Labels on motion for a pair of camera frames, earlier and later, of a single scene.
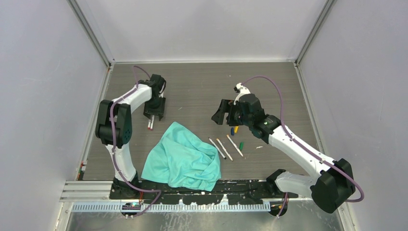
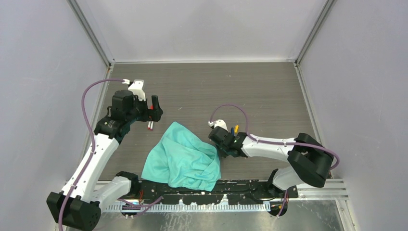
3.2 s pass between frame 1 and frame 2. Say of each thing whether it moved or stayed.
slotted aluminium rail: stayed
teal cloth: stayed
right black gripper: moved
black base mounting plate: stayed
